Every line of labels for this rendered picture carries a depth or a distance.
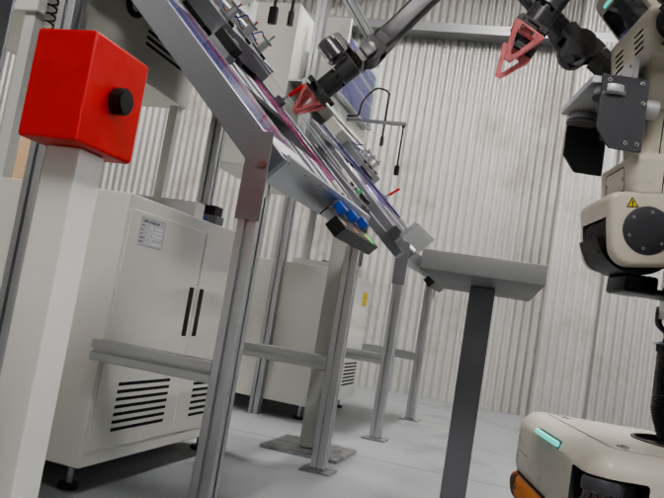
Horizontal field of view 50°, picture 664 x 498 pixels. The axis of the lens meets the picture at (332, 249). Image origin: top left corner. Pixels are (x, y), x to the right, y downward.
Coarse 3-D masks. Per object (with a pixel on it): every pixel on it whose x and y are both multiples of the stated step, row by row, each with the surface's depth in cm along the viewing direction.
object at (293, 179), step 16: (288, 160) 137; (272, 176) 138; (288, 176) 143; (304, 176) 148; (288, 192) 149; (304, 192) 155; (320, 192) 161; (336, 192) 167; (320, 208) 170; (352, 208) 184; (352, 224) 195
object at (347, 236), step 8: (336, 216) 165; (328, 224) 165; (336, 224) 164; (344, 224) 165; (336, 232) 164; (344, 232) 166; (352, 232) 170; (344, 240) 171; (352, 240) 175; (360, 240) 179; (368, 240) 186; (360, 248) 186; (368, 248) 190
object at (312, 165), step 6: (294, 150) 172; (300, 150) 185; (300, 156) 174; (306, 156) 186; (306, 162) 176; (312, 162) 188; (312, 168) 180; (318, 168) 193; (318, 174) 182; (324, 174) 196; (324, 180) 184
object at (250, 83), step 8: (176, 0) 175; (184, 8) 178; (192, 16) 182; (232, 64) 183; (240, 72) 189; (248, 80) 193; (248, 88) 181; (256, 88) 195; (256, 96) 186; (264, 96) 201; (264, 104) 192; (272, 104) 203; (272, 112) 198
